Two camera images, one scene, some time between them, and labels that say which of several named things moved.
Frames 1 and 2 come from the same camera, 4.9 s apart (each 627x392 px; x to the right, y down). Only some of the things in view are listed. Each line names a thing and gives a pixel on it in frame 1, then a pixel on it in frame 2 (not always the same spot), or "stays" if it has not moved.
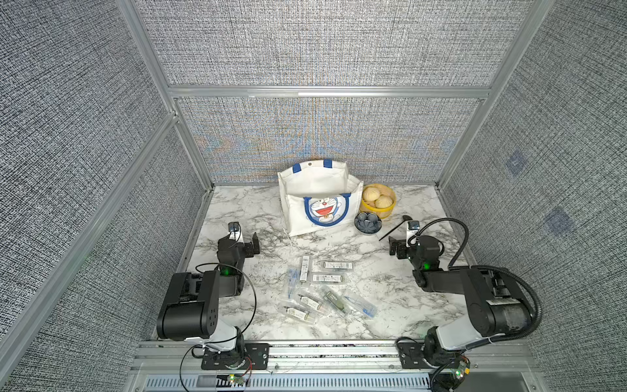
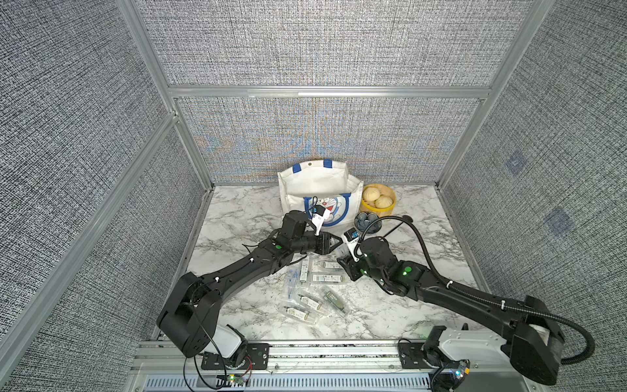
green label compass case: (335, 299) stays
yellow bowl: (377, 198) stays
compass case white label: (327, 278) stays
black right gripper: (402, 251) → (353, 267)
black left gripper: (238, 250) → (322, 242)
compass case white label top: (337, 265) stays
